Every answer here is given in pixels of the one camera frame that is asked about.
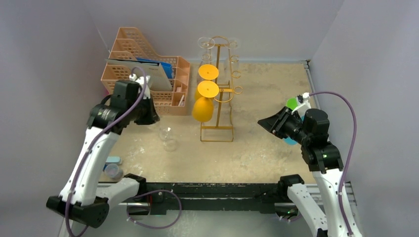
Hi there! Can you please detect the yellow plastic goblet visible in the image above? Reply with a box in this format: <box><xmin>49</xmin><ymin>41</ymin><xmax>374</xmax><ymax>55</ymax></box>
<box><xmin>192</xmin><ymin>80</ymin><xmax>219</xmax><ymax>122</ymax></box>
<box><xmin>195</xmin><ymin>64</ymin><xmax>219</xmax><ymax>101</ymax></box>

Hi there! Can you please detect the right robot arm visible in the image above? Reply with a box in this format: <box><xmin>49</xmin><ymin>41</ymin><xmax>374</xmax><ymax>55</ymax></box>
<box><xmin>257</xmin><ymin>107</ymin><xmax>362</xmax><ymax>237</ymax></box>

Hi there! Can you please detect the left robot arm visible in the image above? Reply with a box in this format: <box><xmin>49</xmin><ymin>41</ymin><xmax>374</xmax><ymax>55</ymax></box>
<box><xmin>46</xmin><ymin>77</ymin><xmax>160</xmax><ymax>228</ymax></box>

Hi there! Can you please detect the green plastic goblet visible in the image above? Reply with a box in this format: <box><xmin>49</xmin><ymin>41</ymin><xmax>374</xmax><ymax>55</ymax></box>
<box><xmin>286</xmin><ymin>97</ymin><xmax>300</xmax><ymax>110</ymax></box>

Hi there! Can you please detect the blue plastic goblet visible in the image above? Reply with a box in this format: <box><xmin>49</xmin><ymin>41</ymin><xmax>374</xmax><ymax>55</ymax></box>
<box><xmin>283</xmin><ymin>114</ymin><xmax>306</xmax><ymax>145</ymax></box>

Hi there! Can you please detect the grey paper folder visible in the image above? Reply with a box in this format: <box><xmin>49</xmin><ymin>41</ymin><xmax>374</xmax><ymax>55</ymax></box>
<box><xmin>106</xmin><ymin>59</ymin><xmax>173</xmax><ymax>91</ymax></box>

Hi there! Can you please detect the blue folder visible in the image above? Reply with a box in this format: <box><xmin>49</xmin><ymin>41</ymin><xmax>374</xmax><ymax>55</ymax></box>
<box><xmin>135</xmin><ymin>58</ymin><xmax>173</xmax><ymax>80</ymax></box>

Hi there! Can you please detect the blue small container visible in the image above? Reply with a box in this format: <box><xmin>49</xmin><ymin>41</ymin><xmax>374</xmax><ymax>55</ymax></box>
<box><xmin>103</xmin><ymin>156</ymin><xmax>123</xmax><ymax>171</ymax></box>

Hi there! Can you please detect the small clear plastic cup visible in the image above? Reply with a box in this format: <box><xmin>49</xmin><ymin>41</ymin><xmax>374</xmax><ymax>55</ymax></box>
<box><xmin>104</xmin><ymin>163</ymin><xmax>124</xmax><ymax>180</ymax></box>

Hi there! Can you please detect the peach plastic file organizer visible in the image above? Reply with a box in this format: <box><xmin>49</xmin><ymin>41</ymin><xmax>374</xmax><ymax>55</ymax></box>
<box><xmin>101</xmin><ymin>27</ymin><xmax>191</xmax><ymax>116</ymax></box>

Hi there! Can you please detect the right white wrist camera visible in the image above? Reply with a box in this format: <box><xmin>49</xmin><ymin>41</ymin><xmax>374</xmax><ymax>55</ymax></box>
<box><xmin>290</xmin><ymin>92</ymin><xmax>312</xmax><ymax>118</ymax></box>

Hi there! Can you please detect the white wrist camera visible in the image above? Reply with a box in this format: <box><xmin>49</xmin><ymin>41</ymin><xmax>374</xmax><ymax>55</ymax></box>
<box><xmin>290</xmin><ymin>92</ymin><xmax>312</xmax><ymax>118</ymax></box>
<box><xmin>129</xmin><ymin>74</ymin><xmax>151</xmax><ymax>99</ymax></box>

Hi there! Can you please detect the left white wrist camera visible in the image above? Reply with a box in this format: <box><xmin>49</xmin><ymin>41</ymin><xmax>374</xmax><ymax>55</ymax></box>
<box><xmin>129</xmin><ymin>74</ymin><xmax>151</xmax><ymax>99</ymax></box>

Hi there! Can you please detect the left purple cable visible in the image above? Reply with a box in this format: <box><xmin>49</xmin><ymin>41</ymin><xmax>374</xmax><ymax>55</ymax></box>
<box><xmin>65</xmin><ymin>67</ymin><xmax>148</xmax><ymax>237</ymax></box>

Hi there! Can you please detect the gold wire wine glass rack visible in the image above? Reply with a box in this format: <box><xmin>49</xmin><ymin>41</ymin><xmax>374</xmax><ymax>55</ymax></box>
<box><xmin>200</xmin><ymin>36</ymin><xmax>243</xmax><ymax>142</ymax></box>

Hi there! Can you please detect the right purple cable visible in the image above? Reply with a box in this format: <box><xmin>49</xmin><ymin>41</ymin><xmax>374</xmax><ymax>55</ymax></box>
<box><xmin>307</xmin><ymin>91</ymin><xmax>357</xmax><ymax>237</ymax></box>

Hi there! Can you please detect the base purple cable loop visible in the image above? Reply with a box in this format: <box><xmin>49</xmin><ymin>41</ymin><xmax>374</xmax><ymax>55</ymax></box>
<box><xmin>126</xmin><ymin>189</ymin><xmax>183</xmax><ymax>230</ymax></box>

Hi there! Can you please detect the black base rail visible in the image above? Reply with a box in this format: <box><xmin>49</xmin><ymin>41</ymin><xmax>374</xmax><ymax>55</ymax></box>
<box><xmin>126</xmin><ymin>183</ymin><xmax>297</xmax><ymax>218</ymax></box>

